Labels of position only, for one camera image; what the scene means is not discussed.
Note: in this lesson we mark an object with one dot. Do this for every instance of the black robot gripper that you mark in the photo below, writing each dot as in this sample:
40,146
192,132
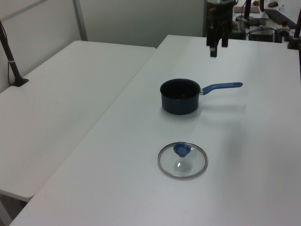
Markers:
219,11

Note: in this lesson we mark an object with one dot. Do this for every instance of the glass lid blue knob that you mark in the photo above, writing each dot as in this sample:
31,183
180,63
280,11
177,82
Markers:
183,162

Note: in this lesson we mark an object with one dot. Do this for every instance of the black pole on round base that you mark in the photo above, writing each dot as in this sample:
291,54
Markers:
247,14

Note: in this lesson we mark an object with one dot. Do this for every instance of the black computer box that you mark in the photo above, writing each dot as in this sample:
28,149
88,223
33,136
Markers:
262,34

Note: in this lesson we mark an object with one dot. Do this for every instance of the grey device with black top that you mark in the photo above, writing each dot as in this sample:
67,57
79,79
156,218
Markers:
284,33

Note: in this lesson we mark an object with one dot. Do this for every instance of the black flat keyboard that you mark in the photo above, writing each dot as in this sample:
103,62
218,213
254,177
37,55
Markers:
281,16

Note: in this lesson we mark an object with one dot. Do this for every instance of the dark camera stand with clamp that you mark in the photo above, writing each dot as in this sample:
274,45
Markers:
296,30

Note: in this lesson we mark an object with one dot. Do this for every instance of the dark camera stand with base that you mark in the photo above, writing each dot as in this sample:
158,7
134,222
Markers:
11,63

